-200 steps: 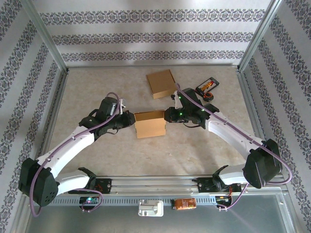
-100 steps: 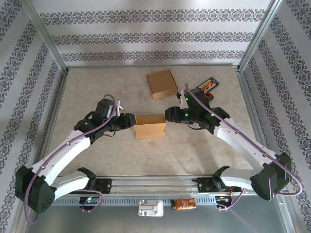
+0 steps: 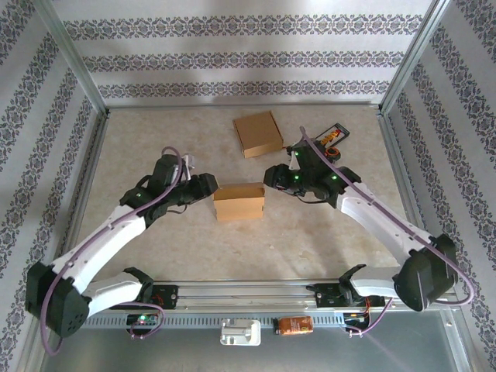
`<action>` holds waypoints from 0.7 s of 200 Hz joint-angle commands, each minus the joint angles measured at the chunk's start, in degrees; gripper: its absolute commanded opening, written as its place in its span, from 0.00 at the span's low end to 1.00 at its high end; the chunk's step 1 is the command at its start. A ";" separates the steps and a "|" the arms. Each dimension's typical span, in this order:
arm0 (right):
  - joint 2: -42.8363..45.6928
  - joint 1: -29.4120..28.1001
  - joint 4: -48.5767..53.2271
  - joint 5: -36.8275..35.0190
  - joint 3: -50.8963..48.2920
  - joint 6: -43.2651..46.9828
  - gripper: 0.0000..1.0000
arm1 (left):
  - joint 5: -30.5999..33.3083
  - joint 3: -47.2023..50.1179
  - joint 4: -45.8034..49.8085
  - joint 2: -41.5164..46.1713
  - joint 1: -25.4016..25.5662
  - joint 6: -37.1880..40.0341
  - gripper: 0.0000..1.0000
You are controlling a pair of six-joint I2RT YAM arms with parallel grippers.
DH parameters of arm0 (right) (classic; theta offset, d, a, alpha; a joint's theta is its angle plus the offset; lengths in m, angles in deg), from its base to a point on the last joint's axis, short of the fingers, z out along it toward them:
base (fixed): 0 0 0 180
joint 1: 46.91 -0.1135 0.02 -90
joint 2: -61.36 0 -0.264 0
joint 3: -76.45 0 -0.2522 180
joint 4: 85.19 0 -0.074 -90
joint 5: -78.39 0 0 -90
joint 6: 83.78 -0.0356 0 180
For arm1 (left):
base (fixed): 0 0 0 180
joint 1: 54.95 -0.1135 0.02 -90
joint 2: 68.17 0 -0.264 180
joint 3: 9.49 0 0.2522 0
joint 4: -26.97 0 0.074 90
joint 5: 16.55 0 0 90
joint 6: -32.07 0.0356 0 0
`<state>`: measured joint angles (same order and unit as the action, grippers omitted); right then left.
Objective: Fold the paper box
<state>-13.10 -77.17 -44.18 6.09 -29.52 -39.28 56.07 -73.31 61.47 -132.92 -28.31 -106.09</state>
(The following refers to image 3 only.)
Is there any white plastic holder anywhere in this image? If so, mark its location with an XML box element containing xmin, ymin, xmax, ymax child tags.
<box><xmin>219</xmin><ymin>318</ymin><xmax>262</xmax><ymax>346</ymax></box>

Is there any grey metal shelf plate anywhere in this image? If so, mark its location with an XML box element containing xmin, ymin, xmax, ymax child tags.
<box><xmin>36</xmin><ymin>309</ymin><xmax>472</xmax><ymax>372</ymax></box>

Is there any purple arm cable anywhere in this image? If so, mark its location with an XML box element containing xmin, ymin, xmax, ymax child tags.
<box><xmin>40</xmin><ymin>146</ymin><xmax>183</xmax><ymax>357</ymax></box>
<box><xmin>299</xmin><ymin>125</ymin><xmax>478</xmax><ymax>337</ymax></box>

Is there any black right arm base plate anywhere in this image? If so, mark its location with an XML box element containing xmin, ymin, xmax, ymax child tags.
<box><xmin>314</xmin><ymin>282</ymin><xmax>387</xmax><ymax>309</ymax></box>

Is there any aluminium frame post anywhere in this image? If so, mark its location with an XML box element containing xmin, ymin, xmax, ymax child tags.
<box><xmin>377</xmin><ymin>0</ymin><xmax>458</xmax><ymax>117</ymax></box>
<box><xmin>30</xmin><ymin>0</ymin><xmax>112</xmax><ymax>117</ymax></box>

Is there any black battery with red-yellow label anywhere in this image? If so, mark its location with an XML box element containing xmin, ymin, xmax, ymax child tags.
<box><xmin>315</xmin><ymin>122</ymin><xmax>352</xmax><ymax>145</ymax></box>

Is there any aluminium mounting rail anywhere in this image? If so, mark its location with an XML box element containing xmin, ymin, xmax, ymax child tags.
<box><xmin>36</xmin><ymin>281</ymin><xmax>460</xmax><ymax>311</ymax></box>

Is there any aluminium table side rail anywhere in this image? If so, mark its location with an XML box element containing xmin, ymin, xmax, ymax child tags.
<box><xmin>52</xmin><ymin>110</ymin><xmax>112</xmax><ymax>284</ymax></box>
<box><xmin>377</xmin><ymin>110</ymin><xmax>441</xmax><ymax>280</ymax></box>

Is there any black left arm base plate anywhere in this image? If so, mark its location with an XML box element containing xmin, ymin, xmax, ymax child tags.
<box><xmin>143</xmin><ymin>284</ymin><xmax>180</xmax><ymax>311</ymax></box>

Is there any orange battery pack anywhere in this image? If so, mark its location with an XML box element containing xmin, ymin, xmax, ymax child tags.
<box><xmin>273</xmin><ymin>315</ymin><xmax>314</xmax><ymax>335</ymax></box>

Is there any brown cardboard box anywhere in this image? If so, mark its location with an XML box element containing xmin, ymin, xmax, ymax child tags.
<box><xmin>232</xmin><ymin>110</ymin><xmax>284</xmax><ymax>159</ymax></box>
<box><xmin>212</xmin><ymin>181</ymin><xmax>267</xmax><ymax>222</ymax></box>

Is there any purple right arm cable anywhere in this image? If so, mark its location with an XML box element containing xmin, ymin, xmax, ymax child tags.
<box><xmin>299</xmin><ymin>125</ymin><xmax>478</xmax><ymax>337</ymax></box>

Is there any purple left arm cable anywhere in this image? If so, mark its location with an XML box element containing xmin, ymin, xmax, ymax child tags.
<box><xmin>40</xmin><ymin>146</ymin><xmax>183</xmax><ymax>357</ymax></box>

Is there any grey slotted cable duct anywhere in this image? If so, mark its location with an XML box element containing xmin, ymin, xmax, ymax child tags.
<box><xmin>52</xmin><ymin>312</ymin><xmax>373</xmax><ymax>329</ymax></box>

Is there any controller board with green light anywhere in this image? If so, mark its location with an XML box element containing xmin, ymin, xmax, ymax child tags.
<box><xmin>126</xmin><ymin>313</ymin><xmax>159</xmax><ymax>326</ymax></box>

